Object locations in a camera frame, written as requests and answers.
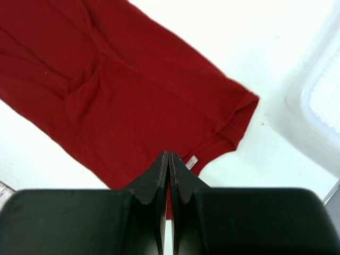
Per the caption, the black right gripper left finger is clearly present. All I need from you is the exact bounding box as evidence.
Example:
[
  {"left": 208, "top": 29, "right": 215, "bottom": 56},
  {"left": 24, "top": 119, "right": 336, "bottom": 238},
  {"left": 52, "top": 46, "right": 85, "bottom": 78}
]
[{"left": 1, "top": 151, "right": 169, "bottom": 254}]

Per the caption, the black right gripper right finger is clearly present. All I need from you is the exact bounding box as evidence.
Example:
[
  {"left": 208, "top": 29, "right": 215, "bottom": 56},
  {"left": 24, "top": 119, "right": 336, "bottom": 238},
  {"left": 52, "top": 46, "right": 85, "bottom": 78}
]
[{"left": 169, "top": 152, "right": 339, "bottom": 254}]

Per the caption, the red t-shirt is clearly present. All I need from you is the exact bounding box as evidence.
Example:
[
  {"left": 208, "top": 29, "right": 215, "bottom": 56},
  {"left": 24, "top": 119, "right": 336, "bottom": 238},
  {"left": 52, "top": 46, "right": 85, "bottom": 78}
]
[{"left": 0, "top": 0, "right": 260, "bottom": 224}]

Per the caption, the white plastic laundry basket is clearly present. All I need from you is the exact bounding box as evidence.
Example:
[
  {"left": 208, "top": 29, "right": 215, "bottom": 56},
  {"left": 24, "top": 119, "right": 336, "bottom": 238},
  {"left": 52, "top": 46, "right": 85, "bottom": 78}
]
[{"left": 285, "top": 1, "right": 339, "bottom": 177}]

